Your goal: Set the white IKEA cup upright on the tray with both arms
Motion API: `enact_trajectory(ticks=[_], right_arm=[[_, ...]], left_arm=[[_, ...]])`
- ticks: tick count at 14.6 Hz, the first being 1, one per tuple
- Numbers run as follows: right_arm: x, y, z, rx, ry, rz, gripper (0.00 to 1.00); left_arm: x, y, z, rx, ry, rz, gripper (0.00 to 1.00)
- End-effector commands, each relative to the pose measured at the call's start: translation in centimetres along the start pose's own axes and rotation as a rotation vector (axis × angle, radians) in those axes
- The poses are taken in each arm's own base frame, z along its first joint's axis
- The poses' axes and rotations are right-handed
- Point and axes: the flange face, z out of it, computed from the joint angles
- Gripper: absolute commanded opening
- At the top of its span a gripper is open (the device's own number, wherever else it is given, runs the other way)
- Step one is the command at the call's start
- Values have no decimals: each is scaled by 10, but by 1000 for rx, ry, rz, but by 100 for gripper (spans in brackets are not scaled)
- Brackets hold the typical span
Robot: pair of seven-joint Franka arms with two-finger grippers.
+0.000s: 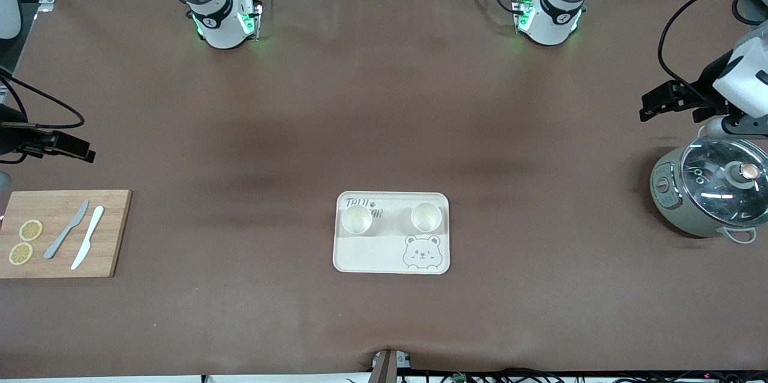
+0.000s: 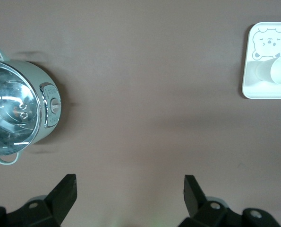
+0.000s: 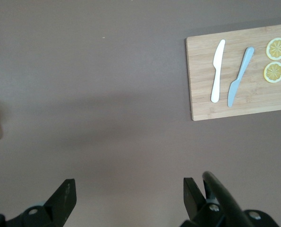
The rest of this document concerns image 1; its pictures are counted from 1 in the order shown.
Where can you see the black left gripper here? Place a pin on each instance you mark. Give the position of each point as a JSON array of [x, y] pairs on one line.
[[701, 93]]

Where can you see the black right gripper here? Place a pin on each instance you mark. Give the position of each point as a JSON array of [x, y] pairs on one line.
[[13, 135]]

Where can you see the white plastic cup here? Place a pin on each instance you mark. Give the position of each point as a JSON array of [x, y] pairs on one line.
[[357, 221], [426, 218]]

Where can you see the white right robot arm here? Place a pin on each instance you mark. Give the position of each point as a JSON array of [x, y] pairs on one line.
[[222, 32]]

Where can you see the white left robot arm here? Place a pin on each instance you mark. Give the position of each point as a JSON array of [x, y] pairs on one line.
[[549, 32]]

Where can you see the cream tray with bear print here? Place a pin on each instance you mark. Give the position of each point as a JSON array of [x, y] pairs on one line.
[[372, 254]]

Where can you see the white plastic knife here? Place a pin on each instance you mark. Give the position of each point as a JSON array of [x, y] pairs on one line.
[[91, 228]]

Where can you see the yellow lemon slice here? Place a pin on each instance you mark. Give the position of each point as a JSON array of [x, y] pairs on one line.
[[21, 253], [30, 230]]

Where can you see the grey-green rice cooker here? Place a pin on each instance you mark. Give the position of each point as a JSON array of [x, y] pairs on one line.
[[672, 203]]

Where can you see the glass cooker lid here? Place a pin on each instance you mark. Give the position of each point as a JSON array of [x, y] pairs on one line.
[[714, 191]]

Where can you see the grey plastic knife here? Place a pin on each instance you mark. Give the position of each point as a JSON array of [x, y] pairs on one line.
[[55, 247]]

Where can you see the brown table mat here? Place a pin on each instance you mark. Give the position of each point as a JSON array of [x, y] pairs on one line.
[[384, 101]]

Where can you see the brown camera mount post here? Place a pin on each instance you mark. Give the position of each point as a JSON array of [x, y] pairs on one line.
[[384, 368]]

